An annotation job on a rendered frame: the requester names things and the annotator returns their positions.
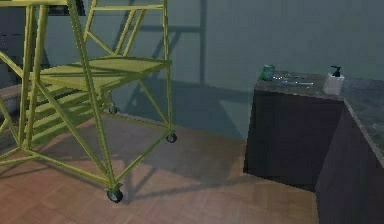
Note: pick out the dark brown kitchen counter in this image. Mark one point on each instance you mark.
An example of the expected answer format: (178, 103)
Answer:
(293, 133)

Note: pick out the green cup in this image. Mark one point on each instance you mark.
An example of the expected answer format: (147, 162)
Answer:
(267, 72)

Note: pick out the yellow rolling step ladder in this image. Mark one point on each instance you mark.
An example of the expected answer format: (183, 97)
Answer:
(100, 70)

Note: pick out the silver cutlery piece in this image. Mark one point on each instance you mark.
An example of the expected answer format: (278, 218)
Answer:
(298, 83)

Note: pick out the white soap dispenser bottle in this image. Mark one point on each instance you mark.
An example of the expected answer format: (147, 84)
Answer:
(333, 83)

